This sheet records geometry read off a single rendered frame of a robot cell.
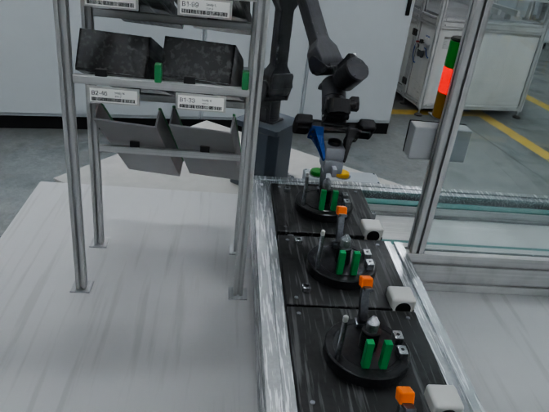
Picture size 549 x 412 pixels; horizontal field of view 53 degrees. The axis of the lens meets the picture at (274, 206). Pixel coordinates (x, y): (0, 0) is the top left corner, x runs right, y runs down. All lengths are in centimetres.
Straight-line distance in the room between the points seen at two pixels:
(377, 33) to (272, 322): 371
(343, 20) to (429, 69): 130
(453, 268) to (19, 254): 97
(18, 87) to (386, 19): 273
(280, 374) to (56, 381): 38
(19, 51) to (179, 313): 330
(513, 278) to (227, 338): 68
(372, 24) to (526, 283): 333
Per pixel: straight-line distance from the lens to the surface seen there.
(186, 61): 105
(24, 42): 424
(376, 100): 469
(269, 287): 108
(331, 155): 126
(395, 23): 457
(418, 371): 95
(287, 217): 128
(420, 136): 117
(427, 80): 545
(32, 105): 436
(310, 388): 87
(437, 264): 130
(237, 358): 106
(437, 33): 535
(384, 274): 115
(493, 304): 137
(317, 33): 137
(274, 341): 96
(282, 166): 163
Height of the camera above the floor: 159
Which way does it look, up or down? 28 degrees down
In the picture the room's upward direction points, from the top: 7 degrees clockwise
